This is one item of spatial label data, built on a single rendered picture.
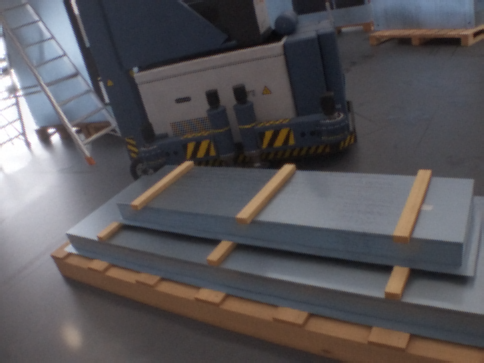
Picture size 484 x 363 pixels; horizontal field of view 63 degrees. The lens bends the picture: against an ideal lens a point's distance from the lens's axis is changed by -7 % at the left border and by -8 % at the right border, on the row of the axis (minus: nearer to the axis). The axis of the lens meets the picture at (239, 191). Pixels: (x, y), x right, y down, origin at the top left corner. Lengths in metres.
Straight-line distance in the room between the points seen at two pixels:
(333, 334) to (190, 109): 1.93
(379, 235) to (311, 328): 0.40
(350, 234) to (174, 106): 1.80
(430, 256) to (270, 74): 1.68
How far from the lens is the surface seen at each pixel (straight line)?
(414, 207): 1.56
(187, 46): 2.91
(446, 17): 6.31
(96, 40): 3.18
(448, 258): 1.49
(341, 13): 7.96
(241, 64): 2.77
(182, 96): 2.93
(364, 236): 1.52
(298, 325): 1.54
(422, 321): 1.47
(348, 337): 1.49
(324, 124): 2.57
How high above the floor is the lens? 1.25
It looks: 27 degrees down
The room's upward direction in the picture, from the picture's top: 15 degrees counter-clockwise
